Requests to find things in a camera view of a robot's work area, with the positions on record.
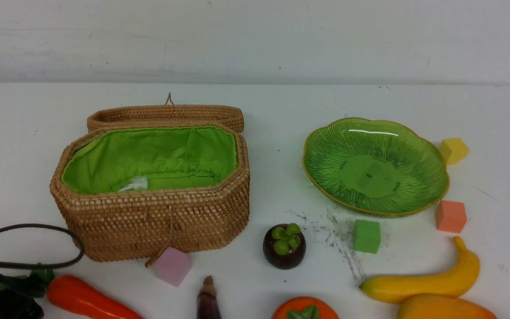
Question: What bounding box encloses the yellow toy banana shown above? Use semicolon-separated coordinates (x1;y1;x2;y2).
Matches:
359;236;481;304

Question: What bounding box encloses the orange toy mango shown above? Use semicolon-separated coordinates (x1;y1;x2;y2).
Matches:
396;294;497;319

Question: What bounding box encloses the dark purple toy mangosteen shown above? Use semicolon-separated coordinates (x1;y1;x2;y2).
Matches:
263;223;306;270

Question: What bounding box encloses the orange toy carrot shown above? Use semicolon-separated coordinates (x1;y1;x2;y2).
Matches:
29;270;142;319

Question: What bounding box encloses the orange toy persimmon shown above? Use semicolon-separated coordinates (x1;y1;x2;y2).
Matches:
271;296;339;319

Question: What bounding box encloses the orange foam cube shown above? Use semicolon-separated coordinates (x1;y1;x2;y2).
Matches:
434;200;467;234

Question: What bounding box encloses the pink foam cube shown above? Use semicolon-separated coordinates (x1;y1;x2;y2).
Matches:
153;247;192;287

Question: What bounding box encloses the black cable loop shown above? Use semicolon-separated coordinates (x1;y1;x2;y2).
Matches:
0;223;85;271

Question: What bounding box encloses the green foam cube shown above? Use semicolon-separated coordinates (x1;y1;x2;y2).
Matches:
353;219;381;254

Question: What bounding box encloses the woven wicker basket lid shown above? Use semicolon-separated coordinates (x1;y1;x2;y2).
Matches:
86;93;245;133

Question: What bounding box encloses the purple toy eggplant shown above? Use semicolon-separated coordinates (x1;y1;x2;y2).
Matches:
196;276;222;319

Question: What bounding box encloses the woven wicker basket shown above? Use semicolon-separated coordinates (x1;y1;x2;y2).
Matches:
50;122;250;262

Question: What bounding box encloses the green glass plate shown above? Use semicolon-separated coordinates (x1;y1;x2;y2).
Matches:
302;117;450;218

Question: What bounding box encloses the yellow foam cube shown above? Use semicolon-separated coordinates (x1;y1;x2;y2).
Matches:
439;138;469;165

